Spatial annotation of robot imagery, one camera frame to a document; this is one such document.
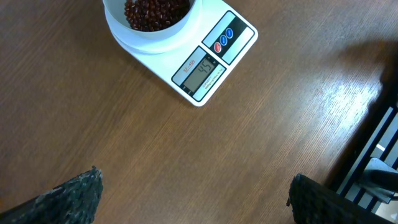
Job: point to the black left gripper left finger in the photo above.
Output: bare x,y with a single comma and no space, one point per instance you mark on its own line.
74,201

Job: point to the grey metal table frame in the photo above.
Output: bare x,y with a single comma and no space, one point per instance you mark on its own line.
374,146

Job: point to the white digital kitchen scale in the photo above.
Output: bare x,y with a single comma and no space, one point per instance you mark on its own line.
196,64

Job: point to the white round bowl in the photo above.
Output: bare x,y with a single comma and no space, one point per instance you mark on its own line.
119,26

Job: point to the red beans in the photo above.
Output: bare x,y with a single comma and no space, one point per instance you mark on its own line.
154,15

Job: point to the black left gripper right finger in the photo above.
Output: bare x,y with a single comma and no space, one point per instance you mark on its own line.
314,203

